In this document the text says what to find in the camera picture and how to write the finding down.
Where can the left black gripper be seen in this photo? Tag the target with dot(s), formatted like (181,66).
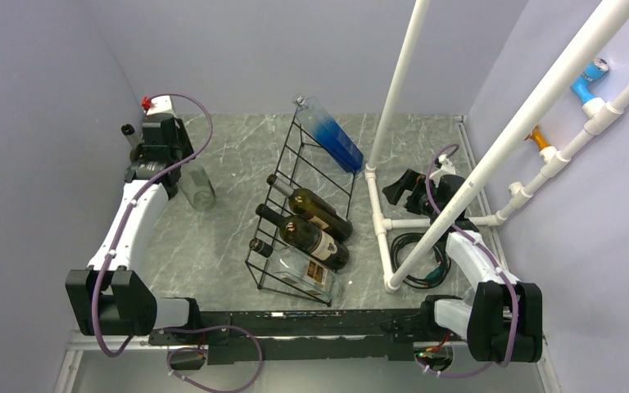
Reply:
(183,136)

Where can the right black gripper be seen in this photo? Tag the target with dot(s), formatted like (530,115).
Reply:
(411,179)

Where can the clear glass bottle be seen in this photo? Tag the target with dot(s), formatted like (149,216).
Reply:
(196,186)

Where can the dark labelled wine bottle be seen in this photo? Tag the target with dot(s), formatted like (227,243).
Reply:
(313,209)

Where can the blue square glass bottle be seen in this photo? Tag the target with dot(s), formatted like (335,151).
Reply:
(325,130)

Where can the dark green wine bottle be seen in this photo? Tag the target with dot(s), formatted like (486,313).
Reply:
(306,237)

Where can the clear square liquor bottle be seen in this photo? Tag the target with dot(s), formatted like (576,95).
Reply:
(299,270)

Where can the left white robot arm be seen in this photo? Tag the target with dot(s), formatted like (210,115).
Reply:
(109,291)

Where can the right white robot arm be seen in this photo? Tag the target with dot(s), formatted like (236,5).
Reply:
(501,321)

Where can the orange pipe fitting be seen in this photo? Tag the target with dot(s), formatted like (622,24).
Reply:
(538,138)

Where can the blue pipe fitting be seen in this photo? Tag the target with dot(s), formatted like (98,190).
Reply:
(595,70)

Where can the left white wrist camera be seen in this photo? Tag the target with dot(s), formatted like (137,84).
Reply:
(158,105)

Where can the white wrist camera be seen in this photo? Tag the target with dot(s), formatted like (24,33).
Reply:
(158,105)
(444,166)

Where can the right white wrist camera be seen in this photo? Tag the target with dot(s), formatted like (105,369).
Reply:
(444,166)

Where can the black wire wine rack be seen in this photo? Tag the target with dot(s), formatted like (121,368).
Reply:
(302,162)

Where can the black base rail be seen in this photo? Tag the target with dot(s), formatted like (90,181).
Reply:
(392,334)

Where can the aluminium frame rail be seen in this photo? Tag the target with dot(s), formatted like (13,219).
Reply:
(86,369)

